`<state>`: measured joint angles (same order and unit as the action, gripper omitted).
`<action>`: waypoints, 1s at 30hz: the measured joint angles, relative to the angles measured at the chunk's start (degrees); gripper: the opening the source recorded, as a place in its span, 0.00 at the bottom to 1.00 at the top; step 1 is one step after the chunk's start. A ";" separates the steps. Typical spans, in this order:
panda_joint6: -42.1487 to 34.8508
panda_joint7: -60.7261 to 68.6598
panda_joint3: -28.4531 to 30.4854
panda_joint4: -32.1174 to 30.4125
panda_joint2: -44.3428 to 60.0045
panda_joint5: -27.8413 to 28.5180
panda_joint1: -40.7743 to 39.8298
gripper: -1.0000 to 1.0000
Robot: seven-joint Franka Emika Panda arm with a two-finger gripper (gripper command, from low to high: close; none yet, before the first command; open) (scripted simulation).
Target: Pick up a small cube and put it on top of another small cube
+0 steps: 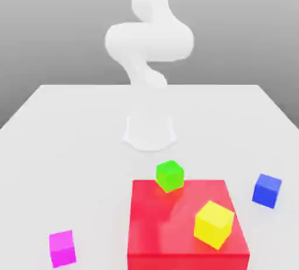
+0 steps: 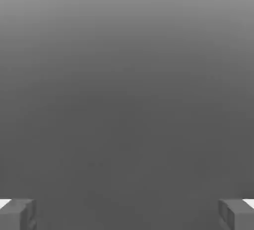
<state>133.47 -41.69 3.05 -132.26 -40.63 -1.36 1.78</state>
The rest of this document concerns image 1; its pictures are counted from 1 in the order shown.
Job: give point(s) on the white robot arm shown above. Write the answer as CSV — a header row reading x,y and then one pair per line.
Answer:
x,y
149,41

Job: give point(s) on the small green cube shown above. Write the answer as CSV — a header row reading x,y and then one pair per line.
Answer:
x,y
170,176

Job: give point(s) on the small yellow cube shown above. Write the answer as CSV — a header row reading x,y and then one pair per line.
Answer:
x,y
213,225

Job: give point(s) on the small blue cube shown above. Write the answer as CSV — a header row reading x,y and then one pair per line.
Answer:
x,y
266,190

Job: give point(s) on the small magenta cube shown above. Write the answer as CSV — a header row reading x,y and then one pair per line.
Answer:
x,y
62,249

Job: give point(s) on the large red box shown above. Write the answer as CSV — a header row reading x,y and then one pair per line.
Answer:
x,y
158,223

